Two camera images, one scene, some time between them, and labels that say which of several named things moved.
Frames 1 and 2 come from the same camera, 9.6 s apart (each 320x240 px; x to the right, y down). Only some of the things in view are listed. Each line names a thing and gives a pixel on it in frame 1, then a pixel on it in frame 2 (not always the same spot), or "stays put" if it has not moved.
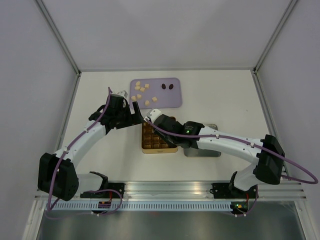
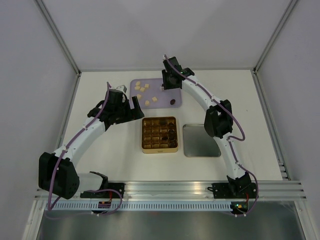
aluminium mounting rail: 196,191 stays put
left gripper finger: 135,121 to 136,113
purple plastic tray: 154,93 stays put
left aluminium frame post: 56,31 stays put
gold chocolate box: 152,142 stays put
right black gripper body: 173,140 to 167,82
